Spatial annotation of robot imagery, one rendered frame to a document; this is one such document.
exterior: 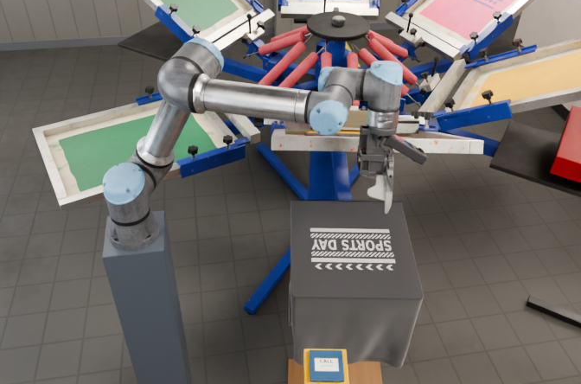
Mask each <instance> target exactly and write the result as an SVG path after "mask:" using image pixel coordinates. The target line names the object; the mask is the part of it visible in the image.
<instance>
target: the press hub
mask: <svg viewBox="0 0 581 384"><path fill-rule="evenodd" d="M307 29H308V31H309V32H310V33H311V34H313V35H315V36H317V37H320V38H323V39H325V40H328V41H331V42H330V43H329V44H328V47H327V52H329V53H331V55H332V67H348V54H350V53H352V52H351V51H350V50H348V49H345V47H346V41H353V40H357V39H360V38H362V37H364V36H365V35H367V34H368V33H369V31H370V24H369V22H368V21H367V20H366V19H365V18H363V17H361V16H358V15H356V14H352V13H348V12H342V11H327V12H322V13H318V14H315V15H313V16H312V17H310V18H309V19H308V21H307ZM324 52H325V48H324V49H323V50H322V51H321V52H320V53H319V54H318V56H319V60H318V61H317V62H316V63H315V64H314V65H313V66H312V67H311V68H312V69H315V70H316V71H315V76H313V75H310V74H305V75H304V76H303V77H302V78H301V79H300V80H299V81H298V82H297V83H296V84H297V85H299V84H303V83H305V82H309V81H312V80H316V81H317V82H318V79H319V76H320V72H321V70H322V69H321V54H322V53H324ZM308 200H324V201H335V185H334V177H333V168H332V159H331V151H311V152H310V174H309V189H308Z"/></svg>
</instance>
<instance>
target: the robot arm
mask: <svg viewBox="0 0 581 384"><path fill-rule="evenodd" d="M223 67H224V59H223V56H222V54H221V52H220V50H219V49H218V48H217V47H216V46H215V45H214V44H213V43H212V42H210V41H208V40H206V39H202V38H194V39H191V40H190V41H188V42H185V43H184V44H183V45H182V47H181V48H180V49H179V50H178V51H177V52H176V53H175V54H174V55H173V56H172V57H171V58H170V59H169V60H168V61H167V62H165V63H164V64H163V66H162V67H161V69H160V70H159V73H158V76H157V87H158V90H159V93H160V94H161V96H162V97H163V100H162V103H161V105H160V106H159V108H158V111H157V113H156V116H155V118H154V120H153V122H152V124H151V127H150V129H149V132H148V134H147V136H145V137H143V138H141V139H140V140H139V141H138V143H137V146H136V149H135V150H134V152H133V154H132V156H131V158H130V159H129V160H128V161H127V162H126V163H120V164H119V165H118V166H116V165H115V166H113V167H112V168H110V169H109V170H108V171H107V172H106V173H105V176H104V178H103V192H104V196H105V199H106V203H107V207H108V210H109V214H110V216H111V220H110V225H109V229H108V234H109V238H110V242H111V243H112V244H113V245H114V246H115V247H116V248H118V249H121V250H125V251H135V250H139V249H142V248H145V247H147V246H149V245H150V244H151V243H153V242H154V241H155V240H156V238H157V236H158V235H159V231H160V229H159V224H158V221H157V218H156V217H155V216H154V215H153V213H152V212H151V210H150V205H149V196H150V195H151V193H152V192H153V191H154V189H155V188H156V186H157V185H158V184H159V183H160V182H161V181H162V179H163V178H164V177H165V175H166V174H167V173H168V172H169V171H170V170H171V168H172V166H173V164H174V161H175V150H174V147H175V145H176V142H177V140H178V138H179V137H180V135H181V133H182V130H183V128H184V126H185V124H186V123H187V121H188V118H189V116H190V114H191V113H197V114H203V113H204V112H206V111H210V112H223V113H230V114H236V115H243V116H249V117H256V118H268V119H275V120H282V121H288V122H294V123H301V124H309V125H311V127H312V129H313V130H314V131H316V132H318V133H320V134H321V135H323V136H331V135H334V134H336V133H337V132H338V131H339V130H340V129H341V128H342V127H343V125H344V123H345V122H346V120H347V118H348V112H349V110H350V107H351V105H352V104H353V101H354V100H359V101H368V104H367V125H361V126H360V138H359V145H358V149H357V162H356V165H357V167H358V170H359V171H360V175H362V176H364V177H368V178H372V179H375V180H376V183H375V185H374V186H373V187H371V188H369V189H368V190H367V194H368V196H369V197H372V198H374V199H378V200H381V201H384V202H385V214H387V213H388V211H389V209H390V207H391V205H392V198H393V165H394V157H393V154H394V150H393V149H395V150H397V151H398V152H400V153H402V154H403V155H405V156H407V157H409V158H410V159H411V160H412V161H413V162H416V163H419V164H421V165H423V164H424V163H425V161H426V160H427V158H428V157H427V156H426V155H425V152H424V151H423V150H422V149H421V148H419V147H416V146H414V145H413V144H410V143H409V142H407V141H405V140H404V139H403V138H400V137H399V136H397V135H395V134H396V132H397V126H398V122H399V104H400V95H401V87H402V85H403V82H402V75H403V68H402V66H401V65H400V64H399V63H398V62H395V61H374V62H373V63H372V64H371V67H370V69H359V68H348V67H324V68H323V69H322V70H321V72H320V76H319V79H318V92H314V91H308V90H301V89H293V88H286V87H278V86H264V85H257V84H249V83H242V82H235V81H227V80H216V79H215V78H216V77H217V76H218V75H220V73H221V70H222V69H223Z"/></svg>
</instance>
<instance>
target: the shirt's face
mask: <svg viewBox="0 0 581 384"><path fill-rule="evenodd" d="M311 227H361V228H389V233H390V237H391V242H392V246H393V254H394V258H395V263H396V267H397V271H363V270H312V261H311V240H310V228H311ZM292 267H293V294H294V295H296V296H328V297H387V298H420V297H421V296H422V293H421V290H420V285H419V282H418V275H417V271H416V267H415V264H414V260H413V256H412V250H411V246H410V241H409V238H408V234H407V231H406V226H405V220H404V216H403V212H402V208H401V205H400V202H392V205H391V207H390V209H389V211H388V213H387V214H385V202H373V201H324V200H292Z"/></svg>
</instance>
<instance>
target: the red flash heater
mask: <svg viewBox="0 0 581 384"><path fill-rule="evenodd" d="M550 173H551V174H554V175H556V176H562V177H564V178H567V179H570V180H573V181H575V182H581V107H578V106H572V107H571V110H570V112H569V115H568V117H567V120H566V121H565V127H564V130H563V132H562V135H561V138H560V140H559V145H558V148H557V151H556V154H555V157H554V159H553V162H552V167H551V170H550Z"/></svg>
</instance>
